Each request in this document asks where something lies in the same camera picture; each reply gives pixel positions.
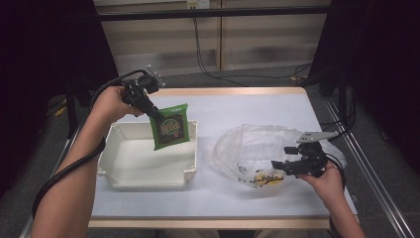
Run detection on person's left hand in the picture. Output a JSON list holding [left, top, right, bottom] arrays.
[[89, 85, 146, 126]]

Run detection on green snack packet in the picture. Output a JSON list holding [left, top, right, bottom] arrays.
[[149, 103, 192, 152]]

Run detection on right hand-held gripper cable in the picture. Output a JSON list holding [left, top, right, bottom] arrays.
[[325, 153, 348, 238]]

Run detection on clear plastic bag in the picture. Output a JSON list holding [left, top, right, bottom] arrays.
[[204, 123, 349, 198]]

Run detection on black metal stand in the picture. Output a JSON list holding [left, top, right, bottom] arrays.
[[63, 77, 127, 140], [305, 62, 358, 133]]

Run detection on dark curtain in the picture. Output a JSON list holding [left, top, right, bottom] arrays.
[[0, 0, 124, 199], [306, 0, 420, 173]]

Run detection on black wall cable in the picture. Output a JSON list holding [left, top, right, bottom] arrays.
[[192, 16, 313, 87]]

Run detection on black floor cables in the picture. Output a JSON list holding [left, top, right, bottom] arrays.
[[318, 92, 359, 143]]

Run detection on hand-held gripper cable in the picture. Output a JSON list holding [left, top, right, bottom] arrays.
[[325, 153, 348, 238], [32, 68, 151, 219]]

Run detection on white wall socket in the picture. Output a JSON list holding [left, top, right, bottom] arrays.
[[186, 0, 211, 10]]

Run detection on black horizontal bar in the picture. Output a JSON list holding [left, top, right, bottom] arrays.
[[97, 4, 331, 23]]

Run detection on white plastic tray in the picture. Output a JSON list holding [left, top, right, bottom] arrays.
[[96, 120, 199, 191]]

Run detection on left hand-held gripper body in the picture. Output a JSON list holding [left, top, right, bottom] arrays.
[[122, 64, 165, 112]]

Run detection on left hand-held gripper cable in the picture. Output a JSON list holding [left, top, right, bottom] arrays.
[[32, 68, 151, 219]]

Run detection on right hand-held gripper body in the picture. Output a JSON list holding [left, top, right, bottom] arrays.
[[284, 131, 340, 179]]

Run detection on person's right hand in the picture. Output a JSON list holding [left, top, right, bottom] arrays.
[[298, 161, 347, 210]]

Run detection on pale blue table mat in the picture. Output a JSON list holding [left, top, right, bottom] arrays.
[[90, 93, 359, 219]]

